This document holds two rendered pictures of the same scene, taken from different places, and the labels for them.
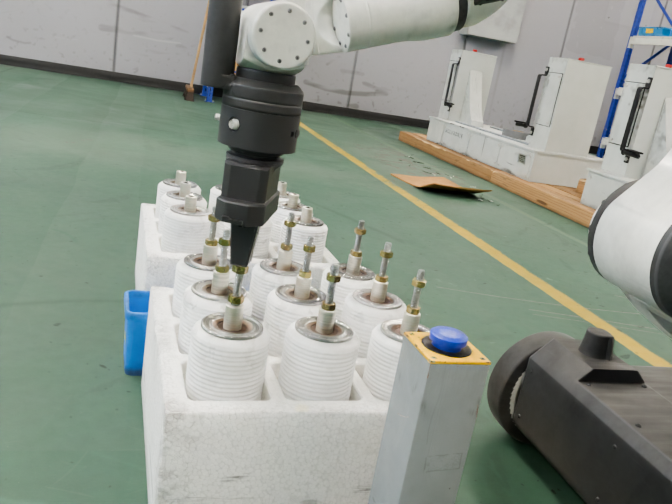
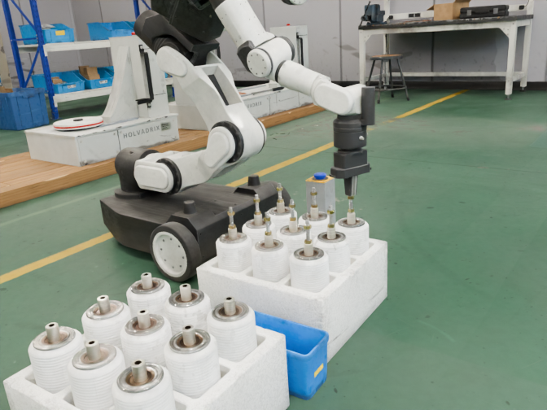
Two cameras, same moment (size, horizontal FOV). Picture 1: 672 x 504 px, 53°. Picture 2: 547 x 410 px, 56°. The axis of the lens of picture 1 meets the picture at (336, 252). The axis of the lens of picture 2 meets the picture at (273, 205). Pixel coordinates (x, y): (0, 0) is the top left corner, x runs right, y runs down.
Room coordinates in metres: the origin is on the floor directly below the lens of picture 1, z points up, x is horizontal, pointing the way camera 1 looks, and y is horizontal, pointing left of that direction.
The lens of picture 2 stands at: (1.70, 1.10, 0.78)
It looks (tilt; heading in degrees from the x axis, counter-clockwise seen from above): 19 degrees down; 235
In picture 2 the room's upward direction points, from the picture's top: 4 degrees counter-clockwise
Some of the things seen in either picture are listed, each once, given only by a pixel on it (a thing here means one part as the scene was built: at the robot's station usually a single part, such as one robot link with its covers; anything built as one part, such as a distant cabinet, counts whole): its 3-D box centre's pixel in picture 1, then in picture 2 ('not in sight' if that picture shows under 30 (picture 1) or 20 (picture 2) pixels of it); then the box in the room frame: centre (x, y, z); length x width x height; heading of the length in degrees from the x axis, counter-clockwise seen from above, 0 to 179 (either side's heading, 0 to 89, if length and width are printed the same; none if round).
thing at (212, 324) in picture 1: (232, 326); (351, 222); (0.75, 0.11, 0.25); 0.08 x 0.08 x 0.01
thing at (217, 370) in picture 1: (223, 393); (352, 252); (0.75, 0.11, 0.16); 0.10 x 0.10 x 0.18
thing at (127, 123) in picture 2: not in sight; (98, 93); (0.61, -2.40, 0.45); 0.82 x 0.57 x 0.74; 18
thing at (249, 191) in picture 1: (252, 162); (351, 151); (0.75, 0.11, 0.45); 0.13 x 0.10 x 0.12; 177
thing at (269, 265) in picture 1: (283, 267); (269, 246); (1.01, 0.08, 0.25); 0.08 x 0.08 x 0.01
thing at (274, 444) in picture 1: (284, 395); (296, 282); (0.90, 0.04, 0.09); 0.39 x 0.39 x 0.18; 20
